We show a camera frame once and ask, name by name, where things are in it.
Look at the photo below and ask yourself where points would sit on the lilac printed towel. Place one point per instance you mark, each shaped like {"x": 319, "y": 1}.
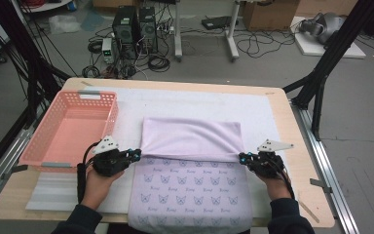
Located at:
{"x": 188, "y": 195}

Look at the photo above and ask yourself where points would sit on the black metal stand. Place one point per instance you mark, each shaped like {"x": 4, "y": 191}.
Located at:
{"x": 22, "y": 42}
{"x": 337, "y": 45}

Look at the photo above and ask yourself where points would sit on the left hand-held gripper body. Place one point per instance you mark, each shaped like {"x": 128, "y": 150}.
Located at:
{"x": 110, "y": 162}

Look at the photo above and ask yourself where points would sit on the person's right hand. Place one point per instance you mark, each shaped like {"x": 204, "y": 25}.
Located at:
{"x": 279, "y": 188}

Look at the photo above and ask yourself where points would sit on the person's left hand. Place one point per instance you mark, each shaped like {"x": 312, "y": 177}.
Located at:
{"x": 99, "y": 188}

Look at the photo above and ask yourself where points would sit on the flat black box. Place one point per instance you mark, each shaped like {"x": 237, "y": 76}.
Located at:
{"x": 217, "y": 22}

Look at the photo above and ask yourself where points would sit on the grey plastic shell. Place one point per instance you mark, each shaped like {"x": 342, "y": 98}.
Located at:
{"x": 328, "y": 26}

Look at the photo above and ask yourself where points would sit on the large cardboard box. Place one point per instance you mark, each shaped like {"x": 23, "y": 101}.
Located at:
{"x": 269, "y": 16}

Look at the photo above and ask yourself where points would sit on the aluminium rail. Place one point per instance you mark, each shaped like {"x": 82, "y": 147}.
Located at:
{"x": 0, "y": 172}
{"x": 324, "y": 162}

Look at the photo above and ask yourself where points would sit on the white desk frame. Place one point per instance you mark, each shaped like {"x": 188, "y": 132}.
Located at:
{"x": 178, "y": 32}

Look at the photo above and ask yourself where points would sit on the white floor board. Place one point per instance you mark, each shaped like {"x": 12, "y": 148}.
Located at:
{"x": 311, "y": 48}

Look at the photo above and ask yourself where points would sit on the white power supply unit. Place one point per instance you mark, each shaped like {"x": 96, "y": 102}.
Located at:
{"x": 107, "y": 48}

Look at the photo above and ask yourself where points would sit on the white power strip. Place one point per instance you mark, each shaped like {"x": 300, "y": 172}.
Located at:
{"x": 165, "y": 28}

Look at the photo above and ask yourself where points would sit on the clear plastic bag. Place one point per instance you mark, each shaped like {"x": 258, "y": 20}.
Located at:
{"x": 63, "y": 24}

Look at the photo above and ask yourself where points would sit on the white foam mat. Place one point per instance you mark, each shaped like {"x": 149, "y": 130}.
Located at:
{"x": 191, "y": 104}

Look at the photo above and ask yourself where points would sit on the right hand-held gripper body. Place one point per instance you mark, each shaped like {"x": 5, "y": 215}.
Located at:
{"x": 268, "y": 164}

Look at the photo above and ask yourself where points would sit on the black computer tower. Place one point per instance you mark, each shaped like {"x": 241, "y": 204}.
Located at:
{"x": 125, "y": 32}
{"x": 147, "y": 31}

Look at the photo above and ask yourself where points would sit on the grey metal bracket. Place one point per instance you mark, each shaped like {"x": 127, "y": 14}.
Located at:
{"x": 319, "y": 183}
{"x": 18, "y": 169}

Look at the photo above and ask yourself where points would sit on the pink plastic basket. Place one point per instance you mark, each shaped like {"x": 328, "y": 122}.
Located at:
{"x": 74, "y": 136}

